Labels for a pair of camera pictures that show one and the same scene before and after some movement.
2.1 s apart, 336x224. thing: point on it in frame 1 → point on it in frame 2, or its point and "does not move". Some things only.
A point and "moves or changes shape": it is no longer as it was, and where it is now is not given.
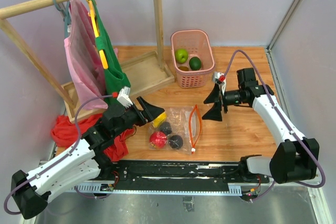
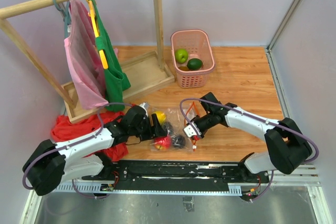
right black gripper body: [228, 98] → [205, 123]
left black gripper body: [138, 117] → [148, 130]
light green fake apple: [181, 55] does not move
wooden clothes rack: [143, 71] does not move
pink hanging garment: [83, 53] does not move
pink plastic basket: [192, 56] does not move
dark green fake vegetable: [195, 63] does not move
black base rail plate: [180, 174] does not move
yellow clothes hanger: [91, 13] does not move
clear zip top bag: [177, 128] moves or changes shape
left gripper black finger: [150, 111] → [159, 130]
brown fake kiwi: [184, 68] does not move
